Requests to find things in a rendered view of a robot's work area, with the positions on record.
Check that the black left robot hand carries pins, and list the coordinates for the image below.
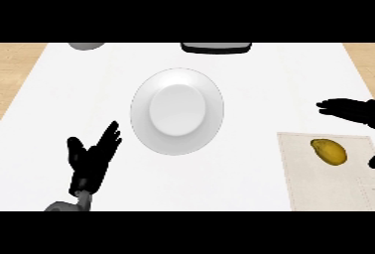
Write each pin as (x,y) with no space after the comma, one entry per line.
(90,162)

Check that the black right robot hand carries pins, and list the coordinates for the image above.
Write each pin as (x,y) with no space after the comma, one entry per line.
(353,109)

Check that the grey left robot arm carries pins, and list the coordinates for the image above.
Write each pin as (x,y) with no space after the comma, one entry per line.
(73,203)

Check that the yellow lemon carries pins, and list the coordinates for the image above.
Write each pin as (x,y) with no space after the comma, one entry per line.
(330,151)

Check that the beige placemat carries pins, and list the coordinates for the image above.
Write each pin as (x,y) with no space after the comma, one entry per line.
(333,185)

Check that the white oval plate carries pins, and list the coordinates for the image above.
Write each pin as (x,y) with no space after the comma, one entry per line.
(176,111)

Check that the grey round object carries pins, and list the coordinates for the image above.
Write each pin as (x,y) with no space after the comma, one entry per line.
(86,46)

